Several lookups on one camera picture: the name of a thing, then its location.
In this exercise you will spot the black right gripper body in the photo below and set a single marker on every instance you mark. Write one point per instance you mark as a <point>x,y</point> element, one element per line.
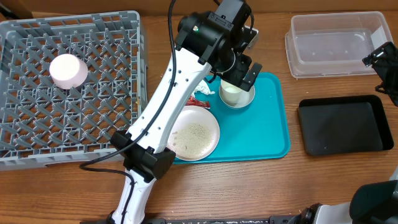
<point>387,67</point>

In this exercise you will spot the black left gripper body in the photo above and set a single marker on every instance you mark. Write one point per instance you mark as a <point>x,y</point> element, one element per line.
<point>244,74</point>

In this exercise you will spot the grey saucer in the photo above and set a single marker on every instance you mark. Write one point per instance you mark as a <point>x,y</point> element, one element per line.
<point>245,99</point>

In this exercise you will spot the cream paper cup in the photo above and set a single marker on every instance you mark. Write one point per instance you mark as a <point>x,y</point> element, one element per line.
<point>230,93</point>

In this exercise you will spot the small pink bowl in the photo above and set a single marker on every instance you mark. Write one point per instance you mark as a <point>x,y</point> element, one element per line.
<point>67,71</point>

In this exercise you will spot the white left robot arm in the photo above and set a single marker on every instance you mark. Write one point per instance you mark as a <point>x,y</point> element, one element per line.
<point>208,42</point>

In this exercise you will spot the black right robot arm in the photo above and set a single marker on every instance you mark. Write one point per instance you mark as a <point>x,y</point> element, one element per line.
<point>372,203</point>

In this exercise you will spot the crumpled white tissue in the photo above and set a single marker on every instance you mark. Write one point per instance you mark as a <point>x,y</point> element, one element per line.
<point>203,88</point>

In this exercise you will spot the clear plastic bin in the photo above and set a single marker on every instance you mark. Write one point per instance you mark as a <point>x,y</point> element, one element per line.
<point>334,44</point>

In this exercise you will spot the red snack wrapper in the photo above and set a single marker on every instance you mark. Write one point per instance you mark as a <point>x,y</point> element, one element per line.
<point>192,101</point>

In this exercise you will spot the teal serving tray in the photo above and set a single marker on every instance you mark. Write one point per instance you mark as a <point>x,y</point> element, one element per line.
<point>257,131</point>

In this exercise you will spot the black tray bin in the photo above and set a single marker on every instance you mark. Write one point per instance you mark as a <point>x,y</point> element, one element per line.
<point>345,124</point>

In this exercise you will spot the large white plate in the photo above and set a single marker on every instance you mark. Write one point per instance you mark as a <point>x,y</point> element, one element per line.
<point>195,134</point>

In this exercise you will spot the grey plastic dish rack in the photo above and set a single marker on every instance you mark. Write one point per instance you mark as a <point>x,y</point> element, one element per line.
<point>42,124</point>

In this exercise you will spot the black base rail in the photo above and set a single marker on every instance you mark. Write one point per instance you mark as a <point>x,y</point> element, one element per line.
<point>271,220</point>

